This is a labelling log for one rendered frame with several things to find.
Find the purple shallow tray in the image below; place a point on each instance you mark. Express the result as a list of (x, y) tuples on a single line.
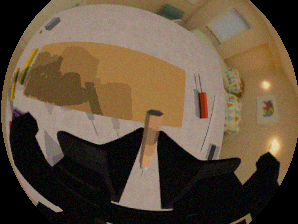
[(16, 113)]

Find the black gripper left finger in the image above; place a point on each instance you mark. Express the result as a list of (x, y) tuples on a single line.
[(114, 160)]

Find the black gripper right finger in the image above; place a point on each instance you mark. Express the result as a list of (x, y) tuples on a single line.
[(179, 170)]

